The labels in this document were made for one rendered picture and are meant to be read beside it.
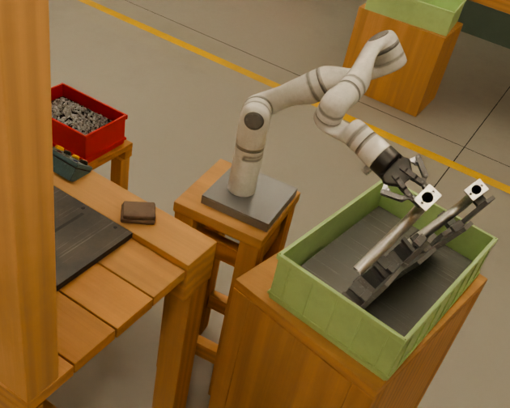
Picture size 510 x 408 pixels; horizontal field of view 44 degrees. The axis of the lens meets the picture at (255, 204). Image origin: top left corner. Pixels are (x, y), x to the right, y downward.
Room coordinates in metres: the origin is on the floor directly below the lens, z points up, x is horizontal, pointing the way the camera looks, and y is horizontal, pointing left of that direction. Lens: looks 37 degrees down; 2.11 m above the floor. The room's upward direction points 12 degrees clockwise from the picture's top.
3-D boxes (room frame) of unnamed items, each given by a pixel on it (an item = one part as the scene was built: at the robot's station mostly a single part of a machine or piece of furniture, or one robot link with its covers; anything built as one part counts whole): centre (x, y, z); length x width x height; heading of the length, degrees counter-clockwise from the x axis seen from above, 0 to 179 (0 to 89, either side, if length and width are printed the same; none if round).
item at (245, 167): (1.70, 0.05, 0.97); 0.09 x 0.09 x 0.17; 78
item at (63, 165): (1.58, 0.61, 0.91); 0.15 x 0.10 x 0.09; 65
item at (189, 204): (1.70, 0.05, 0.83); 0.32 x 0.32 x 0.04; 72
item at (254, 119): (1.70, 0.05, 1.13); 0.09 x 0.09 x 0.17; 89
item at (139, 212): (1.43, 0.33, 0.91); 0.10 x 0.08 x 0.03; 104
